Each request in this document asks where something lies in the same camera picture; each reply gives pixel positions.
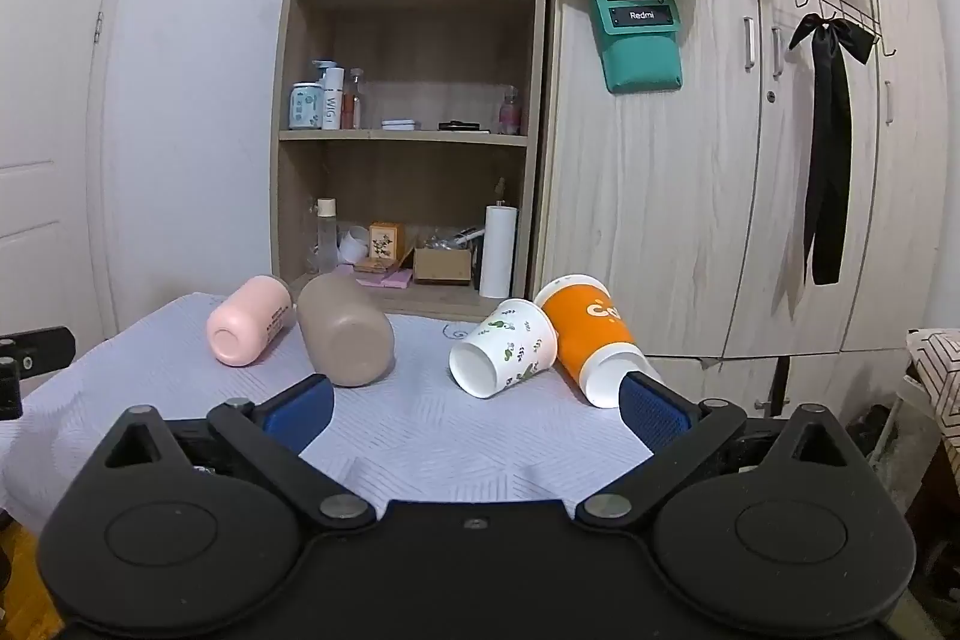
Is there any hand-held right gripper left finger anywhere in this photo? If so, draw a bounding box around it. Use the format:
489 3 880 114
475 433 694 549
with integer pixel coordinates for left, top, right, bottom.
90 374 376 536

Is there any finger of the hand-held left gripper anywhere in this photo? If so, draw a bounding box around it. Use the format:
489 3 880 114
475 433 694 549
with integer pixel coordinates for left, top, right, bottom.
0 326 77 420

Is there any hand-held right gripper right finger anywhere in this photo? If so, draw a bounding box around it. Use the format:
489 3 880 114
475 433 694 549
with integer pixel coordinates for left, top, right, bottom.
576 370 871 534

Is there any taupe cup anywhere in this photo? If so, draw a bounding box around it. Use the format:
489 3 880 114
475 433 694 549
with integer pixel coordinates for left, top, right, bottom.
296 272 396 388

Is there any pink cup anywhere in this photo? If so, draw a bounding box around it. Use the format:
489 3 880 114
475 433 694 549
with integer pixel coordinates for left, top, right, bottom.
206 275 295 369

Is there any orange paper cup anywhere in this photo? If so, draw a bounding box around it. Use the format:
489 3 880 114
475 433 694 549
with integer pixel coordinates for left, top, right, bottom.
533 274 665 409

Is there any white cup with green print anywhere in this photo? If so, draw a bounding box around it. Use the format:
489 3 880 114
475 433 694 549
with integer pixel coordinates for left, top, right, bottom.
448 298 560 399

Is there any white textured table cloth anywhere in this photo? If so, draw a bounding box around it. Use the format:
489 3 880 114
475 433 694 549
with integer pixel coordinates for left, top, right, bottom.
0 291 655 536

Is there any clear bottle with beige cap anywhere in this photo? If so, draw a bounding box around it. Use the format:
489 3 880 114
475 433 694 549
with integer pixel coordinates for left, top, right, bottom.
314 197 339 276

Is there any yellow floral print box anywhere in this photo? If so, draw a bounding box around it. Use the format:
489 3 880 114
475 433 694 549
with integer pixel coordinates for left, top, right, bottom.
369 221 407 267

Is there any small cardboard box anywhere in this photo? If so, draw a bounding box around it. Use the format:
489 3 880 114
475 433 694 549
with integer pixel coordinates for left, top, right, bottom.
413 244 476 287

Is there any light wood wardrobe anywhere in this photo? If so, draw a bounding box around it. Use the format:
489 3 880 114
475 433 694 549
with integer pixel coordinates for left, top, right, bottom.
529 0 953 390

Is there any white paper towel roll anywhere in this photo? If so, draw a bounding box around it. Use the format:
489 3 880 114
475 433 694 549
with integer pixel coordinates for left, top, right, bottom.
478 203 519 300

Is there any white door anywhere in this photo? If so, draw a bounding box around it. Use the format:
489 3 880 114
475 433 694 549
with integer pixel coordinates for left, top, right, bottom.
0 0 145 345

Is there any geometric patterned box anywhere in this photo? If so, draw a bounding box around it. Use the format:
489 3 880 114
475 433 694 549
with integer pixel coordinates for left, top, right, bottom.
904 329 960 461

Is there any teal label jar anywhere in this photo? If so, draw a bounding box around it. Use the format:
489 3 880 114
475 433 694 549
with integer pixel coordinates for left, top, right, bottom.
289 82 323 131

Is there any black ribbon bow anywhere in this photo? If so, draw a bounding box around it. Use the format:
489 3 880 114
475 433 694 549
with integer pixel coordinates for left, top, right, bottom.
787 12 877 287

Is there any red liquid bottle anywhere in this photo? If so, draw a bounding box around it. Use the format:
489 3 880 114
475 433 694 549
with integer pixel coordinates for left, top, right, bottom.
341 68 366 130

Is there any white pump bottle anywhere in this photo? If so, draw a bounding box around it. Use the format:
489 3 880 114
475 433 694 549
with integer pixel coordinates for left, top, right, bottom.
311 59 347 131

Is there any teal pouch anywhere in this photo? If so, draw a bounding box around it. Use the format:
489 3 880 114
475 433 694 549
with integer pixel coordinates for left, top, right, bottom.
590 0 685 95

